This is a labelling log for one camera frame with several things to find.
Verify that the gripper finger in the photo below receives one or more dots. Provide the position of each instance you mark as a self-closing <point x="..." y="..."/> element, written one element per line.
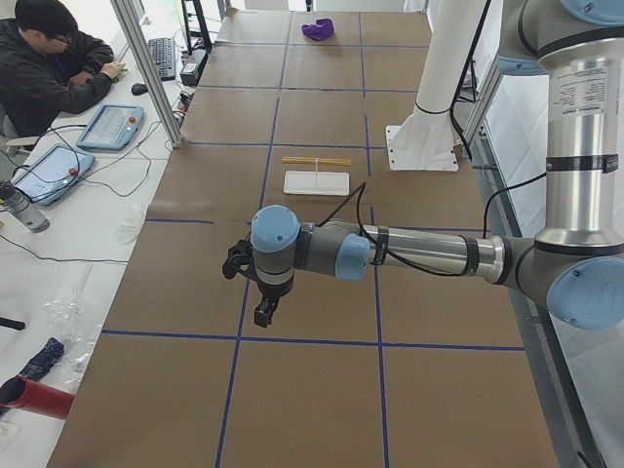
<point x="263" y="313"/>

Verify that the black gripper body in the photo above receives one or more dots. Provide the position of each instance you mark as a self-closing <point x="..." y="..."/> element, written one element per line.
<point x="271" y="291"/>

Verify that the purple towel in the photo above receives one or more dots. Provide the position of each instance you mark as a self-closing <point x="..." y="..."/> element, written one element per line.
<point x="321" y="30"/>

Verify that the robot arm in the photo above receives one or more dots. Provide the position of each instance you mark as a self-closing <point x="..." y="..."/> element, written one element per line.
<point x="574" y="266"/>

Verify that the white rack base tray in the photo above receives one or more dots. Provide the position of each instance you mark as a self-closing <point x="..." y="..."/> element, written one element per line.
<point x="330" y="183"/>

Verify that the front wooden rack rod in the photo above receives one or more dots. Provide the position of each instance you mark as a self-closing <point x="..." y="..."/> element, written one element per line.
<point x="340" y="162"/>

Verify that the clear plastic bag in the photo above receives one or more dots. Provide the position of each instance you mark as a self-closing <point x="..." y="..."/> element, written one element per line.
<point x="75" y="323"/>

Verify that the dark blue folded umbrella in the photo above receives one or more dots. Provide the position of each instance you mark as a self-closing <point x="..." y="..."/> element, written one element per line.
<point x="40" y="365"/>

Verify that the upper blue teach pendant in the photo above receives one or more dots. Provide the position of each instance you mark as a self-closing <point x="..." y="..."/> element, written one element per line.
<point x="112" y="128"/>

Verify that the blue teach pendant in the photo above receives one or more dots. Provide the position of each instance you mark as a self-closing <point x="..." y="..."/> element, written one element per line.
<point x="112" y="128"/>
<point x="53" y="174"/>

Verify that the lower blue teach pendant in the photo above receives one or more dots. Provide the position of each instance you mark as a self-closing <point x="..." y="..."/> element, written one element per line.
<point x="53" y="174"/>

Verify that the black computer mouse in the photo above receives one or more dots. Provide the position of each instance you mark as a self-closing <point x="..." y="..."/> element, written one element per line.
<point x="138" y="89"/>

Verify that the red cylinder tube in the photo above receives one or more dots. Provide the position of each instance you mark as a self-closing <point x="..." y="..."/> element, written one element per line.
<point x="21" y="393"/>

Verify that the grey water bottle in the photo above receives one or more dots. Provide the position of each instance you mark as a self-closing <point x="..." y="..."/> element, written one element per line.
<point x="20" y="207"/>

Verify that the black keyboard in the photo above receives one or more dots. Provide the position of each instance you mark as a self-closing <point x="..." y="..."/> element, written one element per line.
<point x="163" y="55"/>

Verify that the seated person black jacket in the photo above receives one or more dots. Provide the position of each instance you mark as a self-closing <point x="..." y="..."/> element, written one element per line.
<point x="49" y="67"/>

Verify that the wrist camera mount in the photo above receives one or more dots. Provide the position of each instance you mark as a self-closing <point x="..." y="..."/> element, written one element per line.
<point x="239" y="260"/>

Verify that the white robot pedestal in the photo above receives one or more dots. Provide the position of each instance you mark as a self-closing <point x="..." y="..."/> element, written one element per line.
<point x="424" y="142"/>

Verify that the aluminium frame post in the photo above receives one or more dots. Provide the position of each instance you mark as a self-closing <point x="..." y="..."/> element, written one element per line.
<point x="128" y="20"/>

